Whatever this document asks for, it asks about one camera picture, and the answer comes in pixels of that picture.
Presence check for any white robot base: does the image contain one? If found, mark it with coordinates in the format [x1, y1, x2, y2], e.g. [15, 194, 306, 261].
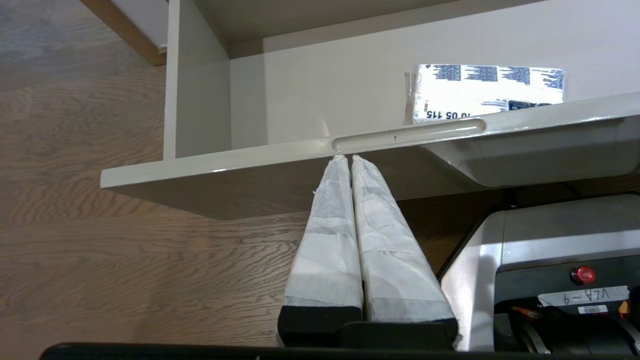
[439, 194, 640, 354]

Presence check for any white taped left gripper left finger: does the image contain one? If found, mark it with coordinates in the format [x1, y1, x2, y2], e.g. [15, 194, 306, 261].
[277, 154, 364, 349]

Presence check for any red emergency stop button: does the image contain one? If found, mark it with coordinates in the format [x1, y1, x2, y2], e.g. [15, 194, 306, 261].
[571, 266, 598, 285]

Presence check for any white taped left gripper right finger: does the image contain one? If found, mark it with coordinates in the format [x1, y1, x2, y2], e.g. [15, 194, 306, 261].
[345, 154, 459, 351]

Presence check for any white tissue pack blue print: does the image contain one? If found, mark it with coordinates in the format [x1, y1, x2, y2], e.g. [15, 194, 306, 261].
[403, 63, 567, 126]

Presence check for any open grey drawer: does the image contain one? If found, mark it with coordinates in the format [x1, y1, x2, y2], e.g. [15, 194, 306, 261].
[100, 0, 640, 221]

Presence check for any brown wooden baseboard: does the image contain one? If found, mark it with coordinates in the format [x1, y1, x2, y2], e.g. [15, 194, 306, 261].
[79, 0, 167, 67]

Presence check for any white handwritten label sticker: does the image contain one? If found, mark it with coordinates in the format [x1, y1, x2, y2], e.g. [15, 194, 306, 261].
[537, 285, 630, 308]

